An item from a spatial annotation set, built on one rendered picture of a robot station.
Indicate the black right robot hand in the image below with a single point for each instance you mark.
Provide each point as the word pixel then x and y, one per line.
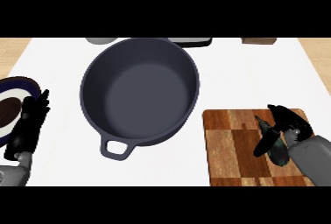
pixel 284 125

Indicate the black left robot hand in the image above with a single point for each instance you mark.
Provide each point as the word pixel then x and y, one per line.
pixel 27 125

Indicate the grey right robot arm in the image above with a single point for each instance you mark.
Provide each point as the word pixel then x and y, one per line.
pixel 311 160

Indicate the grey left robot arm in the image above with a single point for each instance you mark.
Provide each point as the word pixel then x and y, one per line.
pixel 15 172

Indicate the brown wooden cutting board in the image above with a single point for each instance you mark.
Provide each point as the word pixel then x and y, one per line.
pixel 235 145

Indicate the dark grey oval pot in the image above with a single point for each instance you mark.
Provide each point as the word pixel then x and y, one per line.
pixel 142 90

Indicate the blue and white plate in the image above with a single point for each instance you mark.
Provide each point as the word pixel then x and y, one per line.
pixel 11 108

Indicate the brown wooden block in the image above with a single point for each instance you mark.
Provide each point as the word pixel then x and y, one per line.
pixel 259 40

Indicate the grey round object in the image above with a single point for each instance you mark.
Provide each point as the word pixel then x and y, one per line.
pixel 101 40

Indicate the black and grey appliance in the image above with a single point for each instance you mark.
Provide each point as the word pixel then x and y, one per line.
pixel 191 41

